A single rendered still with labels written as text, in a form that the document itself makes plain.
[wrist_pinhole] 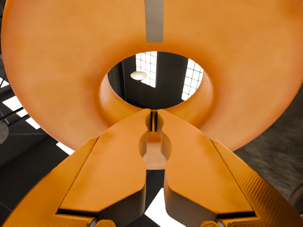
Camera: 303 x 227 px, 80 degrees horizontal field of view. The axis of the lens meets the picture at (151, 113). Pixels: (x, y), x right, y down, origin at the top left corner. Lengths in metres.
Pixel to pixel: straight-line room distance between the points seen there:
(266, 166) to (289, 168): 0.05
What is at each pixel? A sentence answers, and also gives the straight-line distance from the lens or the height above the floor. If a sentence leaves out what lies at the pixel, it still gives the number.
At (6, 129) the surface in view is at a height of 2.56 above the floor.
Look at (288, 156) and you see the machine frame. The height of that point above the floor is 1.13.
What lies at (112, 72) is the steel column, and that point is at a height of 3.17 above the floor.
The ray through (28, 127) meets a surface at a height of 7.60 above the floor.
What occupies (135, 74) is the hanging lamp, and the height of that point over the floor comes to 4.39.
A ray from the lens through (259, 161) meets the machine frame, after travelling 0.58.
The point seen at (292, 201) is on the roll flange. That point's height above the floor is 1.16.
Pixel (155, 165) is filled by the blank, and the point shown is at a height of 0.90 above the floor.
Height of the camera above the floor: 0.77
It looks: 43 degrees up
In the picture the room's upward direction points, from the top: 178 degrees counter-clockwise
